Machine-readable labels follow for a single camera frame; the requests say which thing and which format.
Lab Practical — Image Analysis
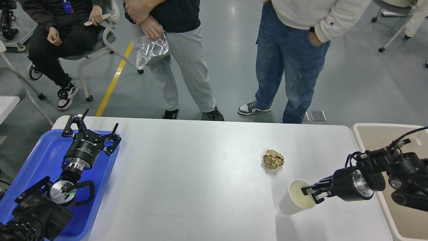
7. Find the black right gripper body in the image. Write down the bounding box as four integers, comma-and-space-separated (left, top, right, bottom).
321, 168, 373, 202

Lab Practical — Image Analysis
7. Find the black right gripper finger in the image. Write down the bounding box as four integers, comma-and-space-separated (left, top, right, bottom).
301, 181, 333, 196
308, 191, 335, 204

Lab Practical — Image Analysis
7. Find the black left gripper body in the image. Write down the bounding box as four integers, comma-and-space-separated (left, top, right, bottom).
63, 132, 113, 171

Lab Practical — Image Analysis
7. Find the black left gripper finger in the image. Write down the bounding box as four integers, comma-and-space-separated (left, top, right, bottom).
61, 109, 89, 138
96, 123, 121, 156

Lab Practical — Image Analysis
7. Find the white paper cup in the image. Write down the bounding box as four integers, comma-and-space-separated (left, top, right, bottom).
279, 179, 316, 216

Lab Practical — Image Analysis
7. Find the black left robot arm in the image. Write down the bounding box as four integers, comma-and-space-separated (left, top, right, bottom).
1, 116, 122, 241

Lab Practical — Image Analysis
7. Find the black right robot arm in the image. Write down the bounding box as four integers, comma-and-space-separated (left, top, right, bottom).
298, 127, 428, 212

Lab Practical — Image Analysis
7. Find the crumpled brown paper ball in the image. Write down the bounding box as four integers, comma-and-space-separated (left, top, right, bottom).
262, 149, 284, 170

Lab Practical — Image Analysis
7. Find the white side table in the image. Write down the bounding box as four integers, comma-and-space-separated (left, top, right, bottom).
0, 96, 20, 124

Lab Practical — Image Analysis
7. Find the metal floor plate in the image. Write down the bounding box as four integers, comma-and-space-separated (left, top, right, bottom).
303, 110, 327, 122

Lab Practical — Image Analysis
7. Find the beige plastic bin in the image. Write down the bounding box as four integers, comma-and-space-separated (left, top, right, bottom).
352, 123, 428, 241

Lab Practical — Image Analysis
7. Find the grey chair at left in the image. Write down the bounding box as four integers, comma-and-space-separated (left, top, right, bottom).
0, 42, 54, 126

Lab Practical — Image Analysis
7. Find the silver foil tray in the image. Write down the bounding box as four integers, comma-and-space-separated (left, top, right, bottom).
132, 32, 170, 70

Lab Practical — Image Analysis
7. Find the grey office chair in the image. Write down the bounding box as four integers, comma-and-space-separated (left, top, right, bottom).
64, 0, 144, 102

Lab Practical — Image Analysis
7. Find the person in black clothes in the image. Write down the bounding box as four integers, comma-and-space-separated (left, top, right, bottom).
20, 0, 110, 110

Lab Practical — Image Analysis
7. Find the black equipment on cart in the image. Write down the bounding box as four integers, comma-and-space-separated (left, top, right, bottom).
0, 0, 37, 52

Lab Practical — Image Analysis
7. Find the person in grey sweatpants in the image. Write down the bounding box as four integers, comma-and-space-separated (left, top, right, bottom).
123, 0, 224, 122

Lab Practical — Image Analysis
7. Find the person in blue jeans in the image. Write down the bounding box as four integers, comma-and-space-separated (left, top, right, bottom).
237, 0, 370, 124

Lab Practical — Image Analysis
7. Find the grey chair top right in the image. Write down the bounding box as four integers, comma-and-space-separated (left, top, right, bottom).
371, 0, 428, 53

